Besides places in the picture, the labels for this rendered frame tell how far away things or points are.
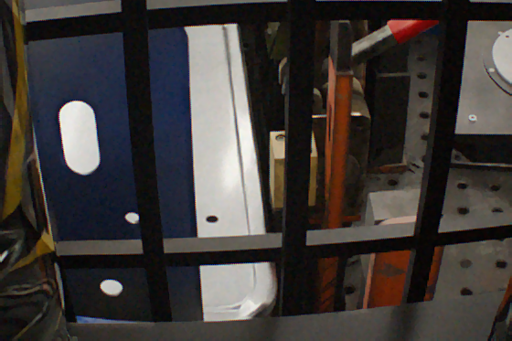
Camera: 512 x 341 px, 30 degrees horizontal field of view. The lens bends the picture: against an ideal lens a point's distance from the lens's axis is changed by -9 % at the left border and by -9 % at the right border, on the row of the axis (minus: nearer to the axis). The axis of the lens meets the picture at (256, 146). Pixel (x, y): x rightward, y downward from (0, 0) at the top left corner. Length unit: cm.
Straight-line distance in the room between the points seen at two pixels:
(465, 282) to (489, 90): 33
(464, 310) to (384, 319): 2
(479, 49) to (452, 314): 131
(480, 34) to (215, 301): 86
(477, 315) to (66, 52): 36
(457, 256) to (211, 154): 45
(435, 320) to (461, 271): 104
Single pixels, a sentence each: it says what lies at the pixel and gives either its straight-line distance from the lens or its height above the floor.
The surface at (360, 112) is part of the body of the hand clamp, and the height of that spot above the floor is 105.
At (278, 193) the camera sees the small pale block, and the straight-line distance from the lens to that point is 80.
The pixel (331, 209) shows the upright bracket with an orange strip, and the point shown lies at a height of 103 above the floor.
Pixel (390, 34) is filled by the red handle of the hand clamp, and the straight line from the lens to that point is 83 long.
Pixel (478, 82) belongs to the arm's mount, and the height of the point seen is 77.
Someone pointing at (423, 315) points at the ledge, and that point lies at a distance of 18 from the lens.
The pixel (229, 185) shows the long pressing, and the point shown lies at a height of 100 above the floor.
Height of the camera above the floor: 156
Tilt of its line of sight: 39 degrees down
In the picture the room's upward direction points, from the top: straight up
